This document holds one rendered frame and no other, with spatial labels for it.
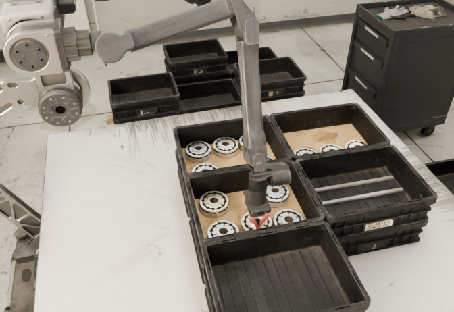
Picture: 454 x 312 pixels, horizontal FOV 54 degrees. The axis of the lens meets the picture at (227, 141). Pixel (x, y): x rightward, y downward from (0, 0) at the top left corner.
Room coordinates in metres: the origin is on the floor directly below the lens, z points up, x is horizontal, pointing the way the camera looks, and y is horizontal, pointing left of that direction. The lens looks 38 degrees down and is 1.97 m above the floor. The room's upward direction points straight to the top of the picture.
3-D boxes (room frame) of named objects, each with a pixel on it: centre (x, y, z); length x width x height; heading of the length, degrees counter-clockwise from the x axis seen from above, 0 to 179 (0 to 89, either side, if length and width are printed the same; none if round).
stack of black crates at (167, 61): (2.80, 0.22, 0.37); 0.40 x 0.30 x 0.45; 105
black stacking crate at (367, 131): (1.43, -0.40, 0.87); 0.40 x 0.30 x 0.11; 103
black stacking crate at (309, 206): (1.05, -0.08, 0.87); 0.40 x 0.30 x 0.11; 103
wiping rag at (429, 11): (2.80, -1.30, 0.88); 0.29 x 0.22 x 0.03; 105
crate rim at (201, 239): (1.05, -0.08, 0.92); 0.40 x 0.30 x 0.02; 103
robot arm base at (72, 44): (1.09, 0.40, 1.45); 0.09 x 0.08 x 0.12; 15
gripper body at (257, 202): (1.00, -0.09, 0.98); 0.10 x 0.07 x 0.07; 13
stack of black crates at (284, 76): (2.52, -0.27, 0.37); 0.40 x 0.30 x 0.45; 105
